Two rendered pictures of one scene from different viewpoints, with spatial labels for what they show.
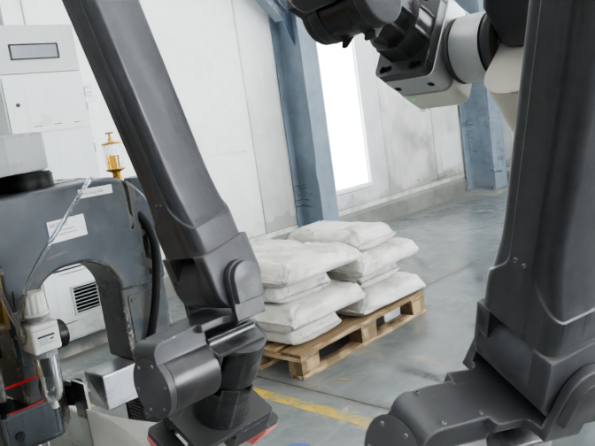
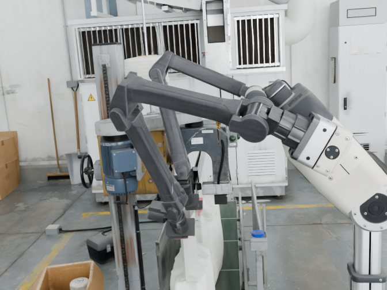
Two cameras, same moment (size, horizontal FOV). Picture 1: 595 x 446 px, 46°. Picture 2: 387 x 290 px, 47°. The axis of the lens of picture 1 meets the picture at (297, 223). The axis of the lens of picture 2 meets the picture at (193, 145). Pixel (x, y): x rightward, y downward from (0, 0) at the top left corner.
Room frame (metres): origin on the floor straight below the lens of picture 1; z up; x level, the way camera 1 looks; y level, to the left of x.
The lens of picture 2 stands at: (-0.40, -1.25, 1.70)
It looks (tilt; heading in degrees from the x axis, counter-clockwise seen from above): 12 degrees down; 50
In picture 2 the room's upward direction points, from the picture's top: 4 degrees counter-clockwise
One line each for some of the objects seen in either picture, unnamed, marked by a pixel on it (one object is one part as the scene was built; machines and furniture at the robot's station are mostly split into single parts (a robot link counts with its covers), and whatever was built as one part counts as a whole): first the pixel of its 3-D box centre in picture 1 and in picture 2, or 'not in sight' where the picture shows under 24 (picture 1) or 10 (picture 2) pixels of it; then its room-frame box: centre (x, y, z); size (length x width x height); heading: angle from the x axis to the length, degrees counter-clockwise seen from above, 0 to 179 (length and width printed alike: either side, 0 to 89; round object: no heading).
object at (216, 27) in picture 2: not in sight; (216, 36); (2.74, 2.01, 1.82); 0.51 x 0.27 x 0.71; 45
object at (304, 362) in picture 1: (316, 324); not in sight; (4.19, -0.03, 0.07); 1.20 x 0.82 x 0.14; 137
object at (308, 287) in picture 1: (271, 281); not in sight; (3.95, 0.20, 0.44); 0.66 x 0.42 x 0.14; 39
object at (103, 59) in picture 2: not in sight; (103, 61); (0.68, 0.64, 1.68); 0.05 x 0.03 x 0.06; 135
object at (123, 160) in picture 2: not in sight; (123, 162); (0.57, 0.37, 1.25); 0.10 x 0.08 x 0.12; 160
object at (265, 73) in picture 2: not in sight; (186, 106); (3.02, 2.87, 1.05); 2.28 x 1.16 x 2.09; 135
